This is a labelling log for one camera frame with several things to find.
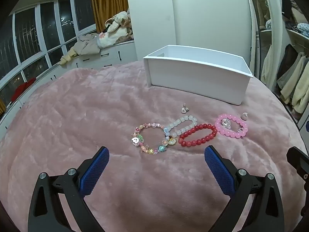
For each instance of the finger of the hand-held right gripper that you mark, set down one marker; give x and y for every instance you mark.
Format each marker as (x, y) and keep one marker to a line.
(295, 157)

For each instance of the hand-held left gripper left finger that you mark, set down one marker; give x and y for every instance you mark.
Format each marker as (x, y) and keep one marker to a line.
(95, 171)

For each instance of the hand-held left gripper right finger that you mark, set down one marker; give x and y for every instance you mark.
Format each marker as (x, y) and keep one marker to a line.
(218, 169)

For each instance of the white rectangular storage box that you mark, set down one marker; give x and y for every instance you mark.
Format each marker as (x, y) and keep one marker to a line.
(193, 82)

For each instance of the pink fluffy blanket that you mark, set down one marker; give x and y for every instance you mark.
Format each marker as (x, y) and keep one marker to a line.
(96, 106)

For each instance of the cream fluffy hanging coat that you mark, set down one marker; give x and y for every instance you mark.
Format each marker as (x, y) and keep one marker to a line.
(300, 89)

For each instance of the grey hanging coat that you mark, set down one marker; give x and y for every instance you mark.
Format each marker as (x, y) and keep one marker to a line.
(293, 75)

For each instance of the dark brown hanging coat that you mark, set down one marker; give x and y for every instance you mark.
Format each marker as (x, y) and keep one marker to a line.
(288, 58)

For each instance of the red cloth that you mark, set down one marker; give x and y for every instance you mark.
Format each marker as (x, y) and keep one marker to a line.
(23, 88)

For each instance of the open white wardrobe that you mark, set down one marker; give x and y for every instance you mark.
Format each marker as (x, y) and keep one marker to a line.
(297, 41)

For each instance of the white drawer cabinet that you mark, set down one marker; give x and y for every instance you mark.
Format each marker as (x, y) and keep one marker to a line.
(113, 53)

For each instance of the beige hoodie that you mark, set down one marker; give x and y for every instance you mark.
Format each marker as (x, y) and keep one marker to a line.
(84, 44)

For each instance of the stack of folded clothes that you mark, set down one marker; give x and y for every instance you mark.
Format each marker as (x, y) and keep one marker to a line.
(300, 26)

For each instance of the white framed standing mirror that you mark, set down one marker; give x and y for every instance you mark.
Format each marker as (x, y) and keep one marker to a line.
(253, 29)

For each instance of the white plush blanket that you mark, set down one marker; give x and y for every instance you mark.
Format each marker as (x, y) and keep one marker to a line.
(113, 37)

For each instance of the beige puffer jacket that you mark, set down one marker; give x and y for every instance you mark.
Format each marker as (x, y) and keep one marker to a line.
(119, 19)

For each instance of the mustard yellow curtain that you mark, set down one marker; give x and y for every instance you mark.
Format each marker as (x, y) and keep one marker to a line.
(106, 2)

